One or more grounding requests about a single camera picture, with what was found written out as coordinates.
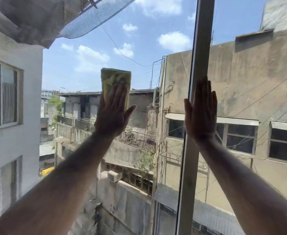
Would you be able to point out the person's right thumb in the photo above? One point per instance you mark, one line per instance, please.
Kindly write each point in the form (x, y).
(187, 110)

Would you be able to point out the person's left forearm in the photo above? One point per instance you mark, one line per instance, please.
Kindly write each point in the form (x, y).
(60, 183)

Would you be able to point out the grey window frame post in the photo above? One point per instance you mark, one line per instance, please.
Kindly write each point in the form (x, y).
(203, 46)

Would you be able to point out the white air conditioner unit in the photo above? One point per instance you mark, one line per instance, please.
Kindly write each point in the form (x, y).
(114, 176)

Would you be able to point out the person's right hand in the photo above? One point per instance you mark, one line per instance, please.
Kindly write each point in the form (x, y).
(202, 117)

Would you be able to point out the weathered grey building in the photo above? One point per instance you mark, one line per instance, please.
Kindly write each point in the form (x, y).
(141, 100)

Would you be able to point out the wide window with awning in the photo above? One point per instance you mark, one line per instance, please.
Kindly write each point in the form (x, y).
(238, 137)

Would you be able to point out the corrugated metal roof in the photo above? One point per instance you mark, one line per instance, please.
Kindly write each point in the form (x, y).
(207, 212)

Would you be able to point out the white building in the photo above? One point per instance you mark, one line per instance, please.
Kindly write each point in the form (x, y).
(31, 95)

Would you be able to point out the person's right forearm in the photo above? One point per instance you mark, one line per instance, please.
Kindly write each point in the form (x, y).
(243, 188)

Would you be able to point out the large sliding building window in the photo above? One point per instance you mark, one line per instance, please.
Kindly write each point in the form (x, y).
(9, 95)

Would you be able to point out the blue safety netting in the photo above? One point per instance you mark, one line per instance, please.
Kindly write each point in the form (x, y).
(92, 21)

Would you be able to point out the person's left hand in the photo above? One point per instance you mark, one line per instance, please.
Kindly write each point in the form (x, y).
(110, 115)

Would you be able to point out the yellow vehicle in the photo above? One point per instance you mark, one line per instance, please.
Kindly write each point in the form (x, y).
(46, 171)

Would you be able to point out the green climbing plant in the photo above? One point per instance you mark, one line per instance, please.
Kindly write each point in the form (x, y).
(144, 161)

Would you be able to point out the person's left thumb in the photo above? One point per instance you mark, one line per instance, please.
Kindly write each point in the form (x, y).
(130, 110)

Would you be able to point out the green tree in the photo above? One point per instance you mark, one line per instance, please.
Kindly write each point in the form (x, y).
(56, 102)

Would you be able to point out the black balcony railing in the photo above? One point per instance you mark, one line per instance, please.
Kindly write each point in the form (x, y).
(136, 140)

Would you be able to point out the yellow cleaning cloth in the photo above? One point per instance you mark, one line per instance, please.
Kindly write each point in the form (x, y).
(111, 75)

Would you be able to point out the distant billboard sign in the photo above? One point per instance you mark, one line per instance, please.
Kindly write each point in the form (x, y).
(46, 93)

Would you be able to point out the concrete roof overhang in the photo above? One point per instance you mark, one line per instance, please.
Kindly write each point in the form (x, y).
(35, 19)

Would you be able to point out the narrow building window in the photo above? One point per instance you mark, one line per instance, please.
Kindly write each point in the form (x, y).
(10, 183)

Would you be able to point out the beige concrete building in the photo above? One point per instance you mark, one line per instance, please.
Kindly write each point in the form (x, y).
(251, 83)

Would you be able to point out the dark window with awning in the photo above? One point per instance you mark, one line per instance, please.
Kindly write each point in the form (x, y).
(284, 144)

